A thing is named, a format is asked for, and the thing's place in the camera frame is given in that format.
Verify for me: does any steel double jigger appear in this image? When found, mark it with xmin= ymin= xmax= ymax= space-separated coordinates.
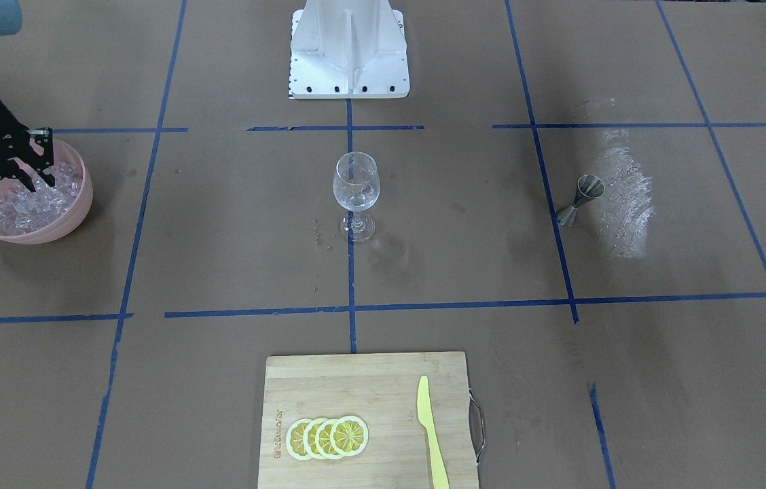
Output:
xmin=555 ymin=175 xmax=604 ymax=227

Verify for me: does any pink bowl of ice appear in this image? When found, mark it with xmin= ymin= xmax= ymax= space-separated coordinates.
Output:
xmin=0 ymin=140 xmax=94 ymax=245

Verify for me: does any clear wine glass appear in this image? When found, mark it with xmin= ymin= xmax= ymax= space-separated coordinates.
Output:
xmin=331 ymin=151 xmax=381 ymax=242

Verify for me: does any wooden cutting board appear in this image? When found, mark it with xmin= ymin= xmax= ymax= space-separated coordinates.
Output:
xmin=257 ymin=352 xmax=479 ymax=488

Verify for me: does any yellow plastic knife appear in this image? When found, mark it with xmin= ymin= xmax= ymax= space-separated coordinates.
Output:
xmin=415 ymin=375 xmax=450 ymax=488

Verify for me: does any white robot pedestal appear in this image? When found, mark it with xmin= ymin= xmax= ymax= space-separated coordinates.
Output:
xmin=288 ymin=1 xmax=411 ymax=100

